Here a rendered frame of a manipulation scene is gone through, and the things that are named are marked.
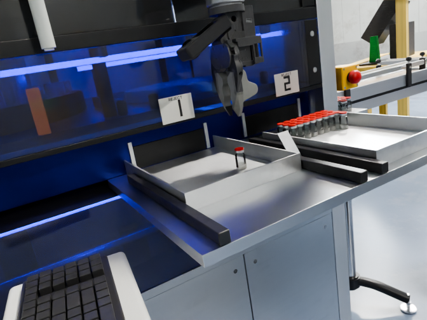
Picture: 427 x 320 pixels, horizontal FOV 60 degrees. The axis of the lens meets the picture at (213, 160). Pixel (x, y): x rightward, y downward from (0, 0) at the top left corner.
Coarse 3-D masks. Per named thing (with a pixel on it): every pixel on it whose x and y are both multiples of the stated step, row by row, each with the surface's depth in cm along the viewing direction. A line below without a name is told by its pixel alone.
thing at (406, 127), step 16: (352, 112) 102; (352, 128) 98; (368, 128) 96; (384, 128) 93; (400, 128) 90; (416, 128) 87; (304, 144) 84; (320, 144) 79; (336, 144) 75; (352, 144) 85; (368, 144) 83; (384, 144) 81; (400, 144) 71; (416, 144) 73; (384, 160) 69
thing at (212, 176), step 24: (216, 144) 102; (240, 144) 91; (144, 168) 93; (168, 168) 89; (192, 168) 86; (216, 168) 83; (264, 168) 69; (288, 168) 73; (168, 192) 68; (192, 192) 62; (216, 192) 65; (240, 192) 68
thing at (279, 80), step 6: (288, 72) 102; (294, 72) 103; (276, 78) 100; (282, 78) 101; (294, 78) 103; (276, 84) 100; (282, 84) 101; (288, 84) 102; (294, 84) 103; (276, 90) 101; (282, 90) 102; (288, 90) 103; (294, 90) 104; (276, 96) 101
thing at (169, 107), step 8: (176, 96) 86; (184, 96) 87; (160, 104) 84; (168, 104) 85; (176, 104) 86; (184, 104) 87; (192, 104) 88; (168, 112) 86; (176, 112) 87; (184, 112) 88; (192, 112) 89; (168, 120) 86; (176, 120) 87
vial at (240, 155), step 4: (236, 152) 79; (240, 152) 78; (236, 156) 79; (240, 156) 78; (244, 156) 79; (240, 160) 79; (244, 160) 79; (240, 164) 79; (244, 164) 79; (240, 168) 79; (244, 168) 79
